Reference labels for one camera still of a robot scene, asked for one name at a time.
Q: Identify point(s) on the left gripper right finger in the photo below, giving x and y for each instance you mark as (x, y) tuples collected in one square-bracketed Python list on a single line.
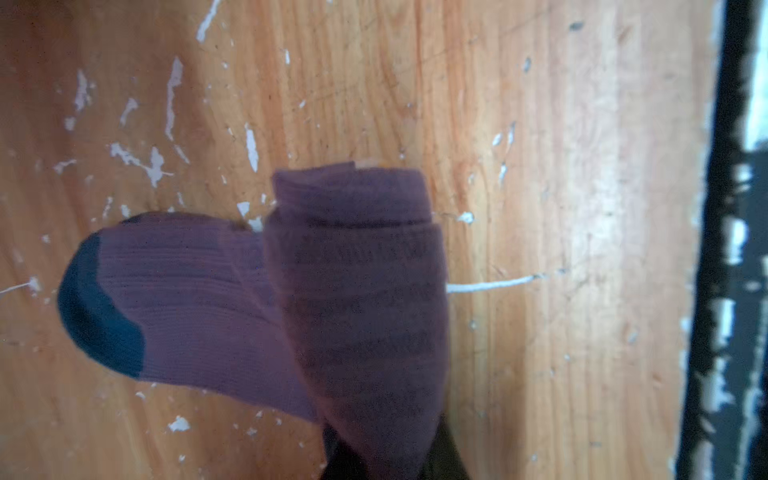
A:
[(443, 461)]

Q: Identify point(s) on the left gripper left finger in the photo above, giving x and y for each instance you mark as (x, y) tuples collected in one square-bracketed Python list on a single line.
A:
[(342, 462)]

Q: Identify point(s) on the purple sock with yellow cuff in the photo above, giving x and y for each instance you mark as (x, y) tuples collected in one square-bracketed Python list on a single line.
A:
[(334, 312)]

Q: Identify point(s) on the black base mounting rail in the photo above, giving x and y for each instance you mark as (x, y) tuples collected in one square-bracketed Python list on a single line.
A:
[(724, 416)]

